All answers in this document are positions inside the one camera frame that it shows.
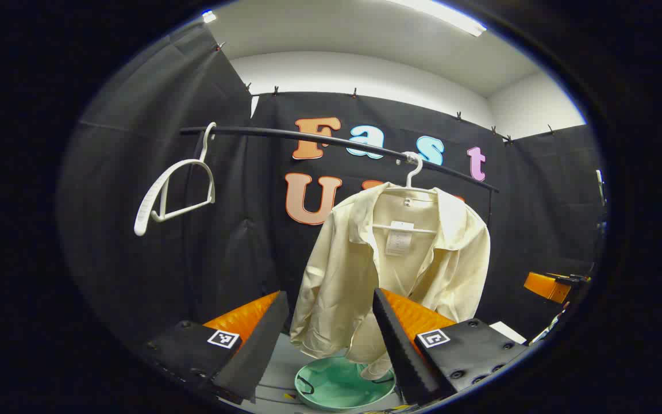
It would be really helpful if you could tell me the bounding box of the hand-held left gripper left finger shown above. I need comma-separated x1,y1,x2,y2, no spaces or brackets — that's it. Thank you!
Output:
146,290,290,403

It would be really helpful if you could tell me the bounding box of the black clothes rail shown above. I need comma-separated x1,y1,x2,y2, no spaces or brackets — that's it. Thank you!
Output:
180,125,499,228

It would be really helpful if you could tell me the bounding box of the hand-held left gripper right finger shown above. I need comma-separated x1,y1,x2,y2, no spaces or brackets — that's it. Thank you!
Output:
372,287,530,406

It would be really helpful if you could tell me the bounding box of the green laundry hamper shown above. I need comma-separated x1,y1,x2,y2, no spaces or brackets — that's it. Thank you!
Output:
294,355,396,412

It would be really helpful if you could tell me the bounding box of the white device with screen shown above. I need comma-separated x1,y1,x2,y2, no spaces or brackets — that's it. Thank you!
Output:
529,310,567,346

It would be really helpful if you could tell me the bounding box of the white plastic clothes hanger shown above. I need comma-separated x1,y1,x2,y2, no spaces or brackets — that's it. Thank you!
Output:
372,152,441,234
134,122,217,237

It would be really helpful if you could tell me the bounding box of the black backdrop cloth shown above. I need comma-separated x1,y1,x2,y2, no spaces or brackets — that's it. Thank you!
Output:
58,23,605,357

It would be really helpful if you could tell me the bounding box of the cream shirt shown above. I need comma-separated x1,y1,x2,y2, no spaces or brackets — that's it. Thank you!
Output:
290,182,491,381

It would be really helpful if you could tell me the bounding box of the white flat board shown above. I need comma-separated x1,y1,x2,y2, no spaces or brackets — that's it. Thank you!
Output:
489,321,527,344

